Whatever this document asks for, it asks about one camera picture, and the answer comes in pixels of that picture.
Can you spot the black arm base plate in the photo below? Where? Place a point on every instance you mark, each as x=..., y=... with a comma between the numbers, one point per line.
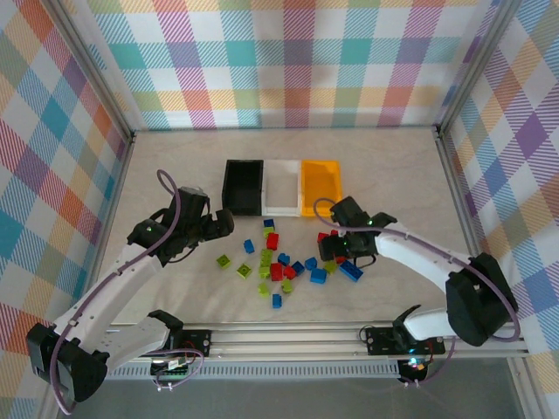
x=196, y=342
x=377, y=342

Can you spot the orange plastic bin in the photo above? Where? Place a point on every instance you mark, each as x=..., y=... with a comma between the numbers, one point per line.
x=321, y=179

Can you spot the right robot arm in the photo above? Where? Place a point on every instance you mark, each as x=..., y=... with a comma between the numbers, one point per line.
x=419, y=262

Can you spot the white plastic bin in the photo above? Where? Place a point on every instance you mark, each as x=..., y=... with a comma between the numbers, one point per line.
x=284, y=166

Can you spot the aluminium side rail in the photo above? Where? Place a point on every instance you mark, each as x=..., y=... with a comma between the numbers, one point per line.
x=462, y=196
x=114, y=201

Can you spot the long lime green lego brick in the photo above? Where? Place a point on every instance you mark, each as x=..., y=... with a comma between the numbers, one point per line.
x=266, y=257

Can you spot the long aluminium base rail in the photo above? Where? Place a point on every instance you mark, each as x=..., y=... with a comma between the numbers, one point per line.
x=284, y=338

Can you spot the long blue lego brick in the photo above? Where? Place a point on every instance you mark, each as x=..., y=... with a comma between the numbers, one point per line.
x=351, y=270

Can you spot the aluminium frame post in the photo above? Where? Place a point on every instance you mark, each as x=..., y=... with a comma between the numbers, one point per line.
x=474, y=65
x=94, y=72

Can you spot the black plastic bin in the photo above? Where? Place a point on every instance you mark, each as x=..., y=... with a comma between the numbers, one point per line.
x=242, y=187

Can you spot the controller circuit board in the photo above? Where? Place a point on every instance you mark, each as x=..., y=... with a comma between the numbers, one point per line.
x=174, y=371
x=415, y=366

